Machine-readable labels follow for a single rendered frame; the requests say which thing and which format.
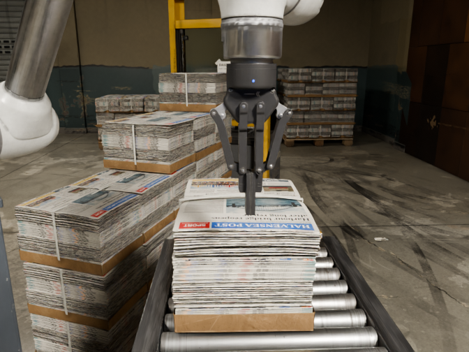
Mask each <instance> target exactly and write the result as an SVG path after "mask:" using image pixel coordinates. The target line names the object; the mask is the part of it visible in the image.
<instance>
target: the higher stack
mask: <svg viewBox="0 0 469 352"><path fill-rule="evenodd" d="M159 76H160V77H159V83H158V86H159V89H158V90H159V93H160V103H171V104H186V106H188V104H201V105H218V104H221V103H223V99H224V97H225V95H226V91H227V80H226V73H161V74H159ZM223 120H224V122H225V127H226V130H227V134H228V137H230V136H231V126H232V117H231V114H230V113H229V111H228V109H226V110H225V119H223ZM215 133H216V143H218V142H220V141H221V139H220V135H219V133H218V128H217V125H216V123H215ZM215 169H216V178H221V177H222V176H224V174H226V173H228V172H229V171H230V170H229V169H228V167H227V163H226V160H225V155H224V152H223V148H220V149H218V150H216V151H215Z"/></svg>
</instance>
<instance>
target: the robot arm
mask: <svg viewBox="0 0 469 352"><path fill-rule="evenodd" d="M323 1H324V0H218V4H219V7H220V11H221V41H222V42H223V58H224V59H230V63H231V64H226V80H227V91H226V95H225V97H224V99H223V103H222V104H220V105H219V106H217V107H216V108H212V109H211V110H210V115H211V117H212V119H213V120H214V121H215V123H216V125H217V128H218V133H219V135H220V139H221V144H222V147H223V152H224V155H225V160H226V163H227V167H228V169H229V170H233V171H236V172H237V173H238V188H239V192H240V193H245V212H246V215H255V193H261V191H262V175H263V173H264V171H266V170H272V169H274V166H275V163H276V159H277V156H278V151H279V148H280V146H281V141H282V138H283V133H284V130H285V125H286V124H287V122H288V121H289V119H290V118H291V116H292V115H293V111H292V110H291V109H289V108H286V107H285V106H283V105H282V104H280V103H279V98H278V96H277V93H276V67H277V64H274V63H273V59H280V58H281V56H282V37H283V25H289V26H297V25H301V24H304V23H306V22H308V21H310V20H312V19H313V18H314V17H315V16H316V15H317V14H318V13H319V12H320V8H321V6H322V4H323ZM72 4H73V0H25V2H24V8H23V11H22V16H21V19H20V24H19V27H18V30H17V35H16V39H15V44H14V47H13V52H12V56H11V59H10V64H9V67H8V72H7V76H6V81H3V82H1V83H0V160H4V159H12V158H16V157H19V156H24V155H27V154H32V153H34V152H38V151H40V150H42V149H44V148H46V147H47V146H48V145H50V144H51V143H52V142H53V141H54V140H55V139H56V137H57V135H58V133H59V118H58V116H57V114H56V112H55V111H54V109H53V108H52V103H51V101H50V99H49V97H48V96H47V94H46V93H45V91H46V89H47V84H48V82H49V79H50V75H51V72H52V68H53V65H54V62H55V59H56V56H57V52H58V49H59V46H60V42H61V39H62V36H63V33H64V29H65V27H66V23H67V20H68V16H69V13H70V10H71V6H72ZM226 109H228V111H229V113H230V114H231V115H232V116H233V118H234V120H235V121H236V122H237V123H238V129H239V133H238V162H236V161H234V159H233V155H232V150H231V147H230V142H229V139H228V134H227V130H226V127H225V122H224V120H223V119H225V110H226ZM275 109H276V117H277V118H278V119H277V120H276V124H275V127H274V132H273V135H272V138H271V142H270V146H269V151H268V153H267V158H266V161H264V162H263V145H264V124H265V122H266V121H267V120H268V119H269V117H270V116H271V114H272V113H273V111H275ZM247 124H254V128H255V144H254V168H255V169H246V151H247Z"/></svg>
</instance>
